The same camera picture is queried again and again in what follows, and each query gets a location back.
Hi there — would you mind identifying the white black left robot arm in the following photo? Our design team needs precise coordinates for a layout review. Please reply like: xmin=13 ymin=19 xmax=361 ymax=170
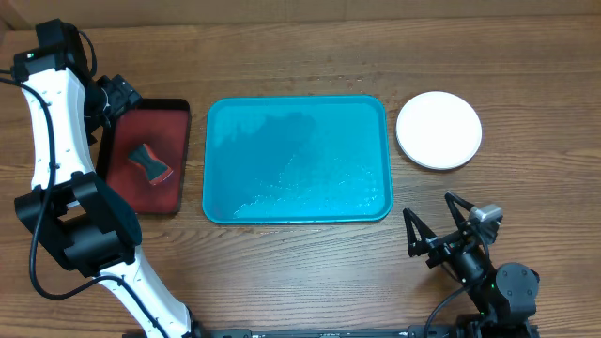
xmin=2 ymin=19 xmax=207 ymax=337

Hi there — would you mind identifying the dark red tray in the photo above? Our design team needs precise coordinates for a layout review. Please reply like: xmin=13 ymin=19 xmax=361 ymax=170
xmin=96 ymin=99 xmax=192 ymax=215

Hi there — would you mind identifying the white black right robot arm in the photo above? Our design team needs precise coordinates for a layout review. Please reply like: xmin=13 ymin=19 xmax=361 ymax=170
xmin=403 ymin=192 xmax=540 ymax=337

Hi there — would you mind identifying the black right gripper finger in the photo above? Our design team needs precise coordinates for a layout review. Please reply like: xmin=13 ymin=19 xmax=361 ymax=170
xmin=403 ymin=208 xmax=439 ymax=257
xmin=444 ymin=192 xmax=474 ymax=230

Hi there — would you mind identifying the pink plate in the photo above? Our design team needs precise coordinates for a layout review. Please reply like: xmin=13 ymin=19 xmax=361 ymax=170
xmin=395 ymin=91 xmax=483 ymax=171

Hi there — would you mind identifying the teal plastic tray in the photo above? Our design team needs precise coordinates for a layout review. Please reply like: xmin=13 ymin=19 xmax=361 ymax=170
xmin=202 ymin=95 xmax=393 ymax=224

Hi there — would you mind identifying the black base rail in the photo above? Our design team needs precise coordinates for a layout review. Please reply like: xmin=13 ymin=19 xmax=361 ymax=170
xmin=175 ymin=325 xmax=541 ymax=338

